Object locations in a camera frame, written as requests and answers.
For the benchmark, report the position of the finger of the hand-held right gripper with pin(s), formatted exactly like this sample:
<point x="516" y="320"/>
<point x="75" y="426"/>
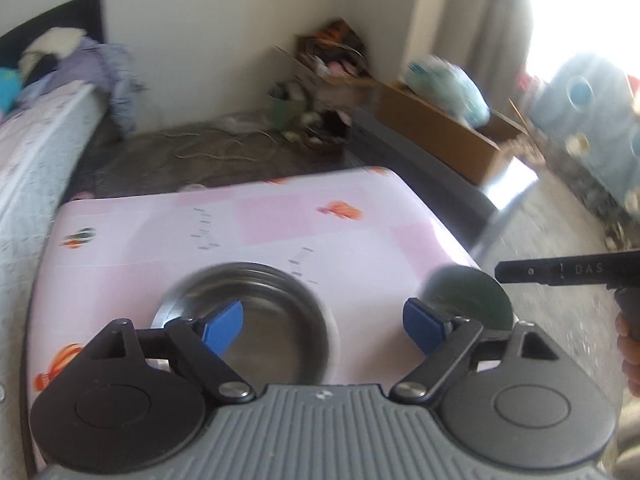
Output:
<point x="522" y="271"/>

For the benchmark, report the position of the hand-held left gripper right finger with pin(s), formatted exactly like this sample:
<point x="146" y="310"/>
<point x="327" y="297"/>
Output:
<point x="422" y="325"/>

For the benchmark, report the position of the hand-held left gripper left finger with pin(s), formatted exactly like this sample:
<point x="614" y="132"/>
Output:
<point x="220" y="322"/>

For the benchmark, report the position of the teal ceramic bowl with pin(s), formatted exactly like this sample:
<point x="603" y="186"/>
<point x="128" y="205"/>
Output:
<point x="465" y="292"/>

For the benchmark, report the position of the deep steel bowl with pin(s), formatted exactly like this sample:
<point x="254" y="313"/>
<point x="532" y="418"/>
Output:
<point x="280" y="330"/>

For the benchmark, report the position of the person's right hand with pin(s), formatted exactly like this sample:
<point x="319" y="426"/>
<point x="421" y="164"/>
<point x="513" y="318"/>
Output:
<point x="629" y="355"/>

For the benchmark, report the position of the pink printed tablecloth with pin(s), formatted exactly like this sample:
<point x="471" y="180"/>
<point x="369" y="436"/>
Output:
<point x="250" y="220"/>

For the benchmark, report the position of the grey carton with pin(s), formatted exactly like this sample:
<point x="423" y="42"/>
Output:
<point x="415" y="165"/>

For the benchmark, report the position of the blue patterned cloth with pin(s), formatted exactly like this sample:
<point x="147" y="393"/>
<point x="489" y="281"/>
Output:
<point x="590" y="110"/>

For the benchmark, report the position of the long brown cardboard box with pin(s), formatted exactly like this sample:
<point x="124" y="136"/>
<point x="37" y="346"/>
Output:
<point x="440" y="135"/>

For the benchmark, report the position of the green white plastic bag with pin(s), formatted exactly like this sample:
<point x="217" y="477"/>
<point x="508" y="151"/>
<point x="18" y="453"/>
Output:
<point x="445" y="87"/>

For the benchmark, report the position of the dark round basket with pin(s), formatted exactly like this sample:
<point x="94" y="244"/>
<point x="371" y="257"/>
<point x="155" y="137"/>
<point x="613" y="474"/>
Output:
<point x="327" y="132"/>

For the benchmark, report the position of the green bin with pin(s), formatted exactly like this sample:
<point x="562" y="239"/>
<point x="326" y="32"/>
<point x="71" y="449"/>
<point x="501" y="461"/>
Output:
<point x="285" y="107"/>

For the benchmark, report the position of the white quilted mattress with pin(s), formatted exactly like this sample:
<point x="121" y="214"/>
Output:
<point x="35" y="150"/>

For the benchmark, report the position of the open cardboard box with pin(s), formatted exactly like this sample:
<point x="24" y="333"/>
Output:
<point x="330" y="85"/>

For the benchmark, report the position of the beige curtain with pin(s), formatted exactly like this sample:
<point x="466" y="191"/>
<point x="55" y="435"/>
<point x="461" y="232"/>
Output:
<point x="465" y="10"/>

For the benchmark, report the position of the purple grey bedding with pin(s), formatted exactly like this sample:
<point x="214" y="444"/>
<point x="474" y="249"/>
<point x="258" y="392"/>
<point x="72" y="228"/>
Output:
<point x="107" y="75"/>

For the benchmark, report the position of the brown gift bag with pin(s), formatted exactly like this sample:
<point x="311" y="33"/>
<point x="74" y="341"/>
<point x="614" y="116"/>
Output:
<point x="335" y="40"/>

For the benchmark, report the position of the teal printed quilt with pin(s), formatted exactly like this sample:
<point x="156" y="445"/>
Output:
<point x="9" y="87"/>

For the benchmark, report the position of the cream folded cloth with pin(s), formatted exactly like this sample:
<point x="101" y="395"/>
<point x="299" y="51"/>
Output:
<point x="55" y="42"/>

